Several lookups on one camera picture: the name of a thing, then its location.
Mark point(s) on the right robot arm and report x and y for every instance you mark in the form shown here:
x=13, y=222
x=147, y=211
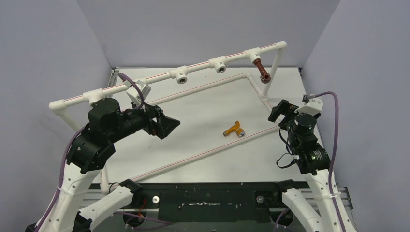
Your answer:
x=314, y=165

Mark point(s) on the brown copper faucet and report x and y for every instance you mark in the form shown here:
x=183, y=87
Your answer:
x=264, y=75

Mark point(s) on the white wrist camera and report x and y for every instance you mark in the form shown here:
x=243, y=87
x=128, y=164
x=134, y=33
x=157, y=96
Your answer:
x=133, y=91
x=312, y=105

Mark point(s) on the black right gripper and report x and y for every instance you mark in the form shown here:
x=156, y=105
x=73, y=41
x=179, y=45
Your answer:
x=282, y=109

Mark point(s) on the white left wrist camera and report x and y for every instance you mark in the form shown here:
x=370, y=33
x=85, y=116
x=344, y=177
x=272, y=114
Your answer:
x=133, y=91

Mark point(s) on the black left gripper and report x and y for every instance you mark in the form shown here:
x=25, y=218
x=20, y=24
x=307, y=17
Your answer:
x=153, y=120

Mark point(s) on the aluminium table edge rail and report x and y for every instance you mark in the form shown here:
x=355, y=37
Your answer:
x=113, y=78

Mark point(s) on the white PVC pipe frame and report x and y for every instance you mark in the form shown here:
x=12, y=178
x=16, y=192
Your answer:
x=180, y=75

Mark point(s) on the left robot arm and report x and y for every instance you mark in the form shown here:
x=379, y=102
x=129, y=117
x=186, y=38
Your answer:
x=86, y=154

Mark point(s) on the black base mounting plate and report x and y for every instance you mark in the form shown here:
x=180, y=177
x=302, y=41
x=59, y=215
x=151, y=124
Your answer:
x=209, y=202

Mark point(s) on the orange plastic faucet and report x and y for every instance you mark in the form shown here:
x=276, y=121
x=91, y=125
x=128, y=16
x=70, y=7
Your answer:
x=235, y=129

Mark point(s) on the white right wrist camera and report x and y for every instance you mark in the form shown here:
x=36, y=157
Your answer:
x=312, y=105

